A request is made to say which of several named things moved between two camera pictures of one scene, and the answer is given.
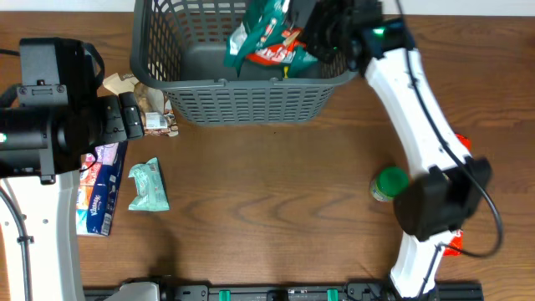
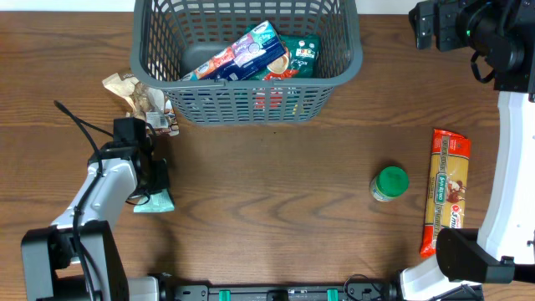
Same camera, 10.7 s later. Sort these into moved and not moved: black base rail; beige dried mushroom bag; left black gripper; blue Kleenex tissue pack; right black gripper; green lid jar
Moved: right black gripper; left black gripper; blue Kleenex tissue pack
Not moved: beige dried mushroom bag; black base rail; green lid jar
